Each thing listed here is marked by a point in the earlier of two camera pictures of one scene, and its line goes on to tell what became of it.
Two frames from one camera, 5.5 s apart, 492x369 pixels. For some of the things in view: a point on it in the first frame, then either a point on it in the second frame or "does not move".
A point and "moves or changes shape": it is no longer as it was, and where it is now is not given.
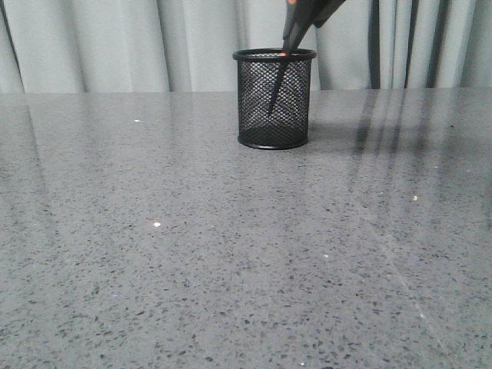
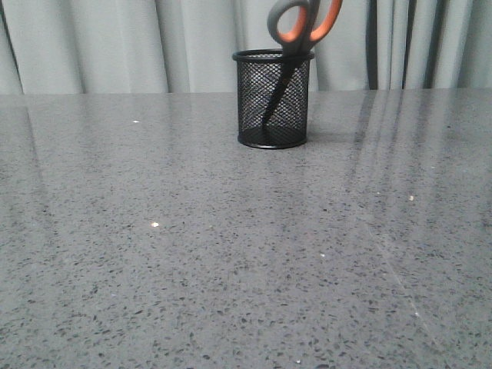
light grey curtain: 66,46 does not move
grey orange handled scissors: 298,14 moves or changes shape
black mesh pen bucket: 274,97 does not move
